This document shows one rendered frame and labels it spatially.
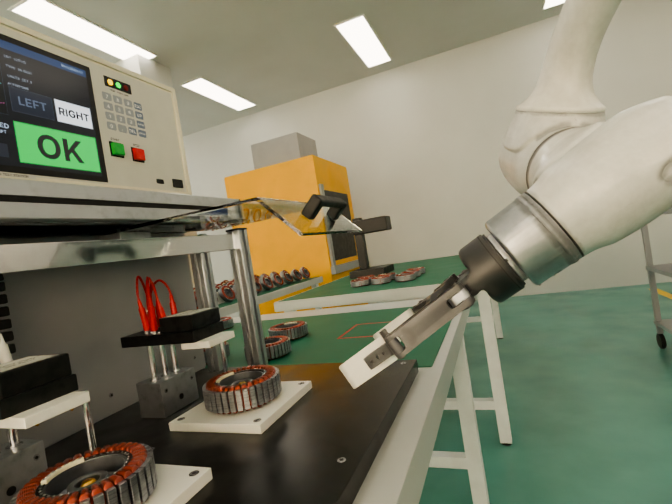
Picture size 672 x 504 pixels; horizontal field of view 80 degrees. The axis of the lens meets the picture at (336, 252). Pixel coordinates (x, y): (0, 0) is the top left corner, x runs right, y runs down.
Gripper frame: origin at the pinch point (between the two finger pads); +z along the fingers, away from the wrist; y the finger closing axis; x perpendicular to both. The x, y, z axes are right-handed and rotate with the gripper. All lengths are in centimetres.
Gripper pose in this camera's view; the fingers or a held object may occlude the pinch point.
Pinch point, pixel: (371, 353)
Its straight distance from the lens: 53.1
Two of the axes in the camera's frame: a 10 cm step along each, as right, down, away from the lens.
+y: 3.7, -0.7, 9.3
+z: -7.1, 6.2, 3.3
